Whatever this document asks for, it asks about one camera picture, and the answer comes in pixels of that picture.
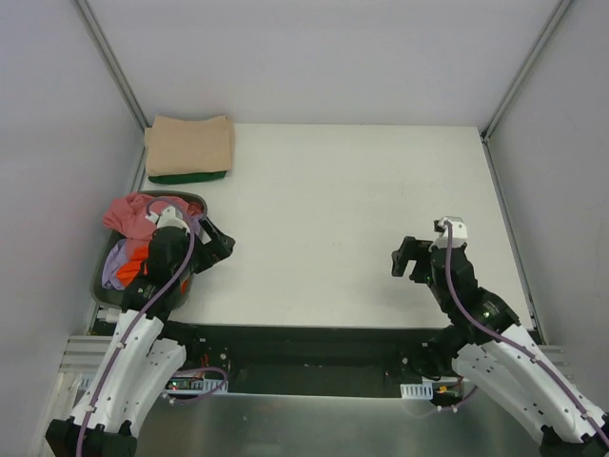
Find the orange t shirt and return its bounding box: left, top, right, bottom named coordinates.
left=116, top=246, right=148, bottom=288

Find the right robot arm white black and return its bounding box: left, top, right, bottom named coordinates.
left=391, top=236, right=608, bottom=456

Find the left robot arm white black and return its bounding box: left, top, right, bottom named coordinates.
left=45, top=216, right=235, bottom=456

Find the folded green t shirt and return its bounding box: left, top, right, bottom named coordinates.
left=147, top=171, right=226, bottom=186

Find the pink crumpled t shirt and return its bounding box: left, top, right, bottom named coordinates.
left=102, top=192, right=204, bottom=241

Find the lavender crumpled t shirt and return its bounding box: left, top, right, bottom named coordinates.
left=101, top=239, right=128, bottom=290

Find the folded beige t shirt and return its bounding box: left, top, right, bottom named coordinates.
left=145, top=115, right=235, bottom=176

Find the grey laundry basket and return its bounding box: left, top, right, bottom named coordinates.
left=91, top=190, right=207, bottom=310

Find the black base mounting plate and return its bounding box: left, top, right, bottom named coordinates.
left=161, top=322, right=466, bottom=398

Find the right white cable duct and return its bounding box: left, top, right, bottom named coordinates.
left=400, top=383, right=434, bottom=401

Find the white cable duct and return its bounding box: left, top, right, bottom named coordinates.
left=165, top=377, right=228, bottom=397
left=400, top=383, right=434, bottom=401

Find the left white cable duct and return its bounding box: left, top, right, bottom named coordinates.
left=165, top=377, right=228, bottom=397

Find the aluminium front rail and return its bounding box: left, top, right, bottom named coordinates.
left=59, top=335, right=112, bottom=373

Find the left aluminium frame post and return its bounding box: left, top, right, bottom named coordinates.
left=71, top=0, right=148, bottom=130

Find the aluminium frame post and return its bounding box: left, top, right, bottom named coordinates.
left=481, top=0, right=577, bottom=144
left=71, top=0, right=148, bottom=130

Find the right aluminium frame post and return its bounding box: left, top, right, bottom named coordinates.
left=481, top=0, right=577, bottom=144

